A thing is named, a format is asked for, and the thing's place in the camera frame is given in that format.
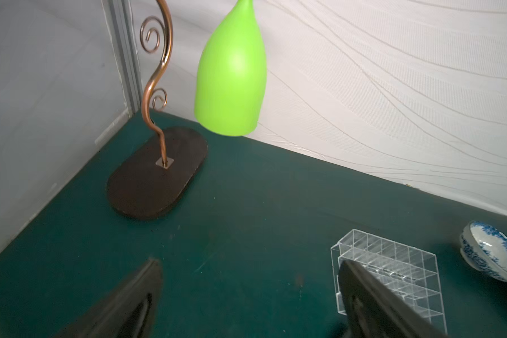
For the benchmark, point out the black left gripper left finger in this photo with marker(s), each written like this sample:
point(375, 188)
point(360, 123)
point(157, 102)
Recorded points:
point(128, 311)

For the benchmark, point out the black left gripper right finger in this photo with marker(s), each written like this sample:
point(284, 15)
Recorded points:
point(372, 310)

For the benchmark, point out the clear acrylic lipstick organizer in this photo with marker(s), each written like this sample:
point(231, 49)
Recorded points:
point(410, 273)

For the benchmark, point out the blue white porcelain bowl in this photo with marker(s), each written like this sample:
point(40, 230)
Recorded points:
point(484, 248)

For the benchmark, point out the copper scroll glass stand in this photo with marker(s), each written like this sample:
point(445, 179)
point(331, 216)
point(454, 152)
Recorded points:
point(149, 183)

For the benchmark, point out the green plastic wine glass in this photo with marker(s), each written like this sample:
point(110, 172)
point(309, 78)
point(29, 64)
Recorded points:
point(232, 75)

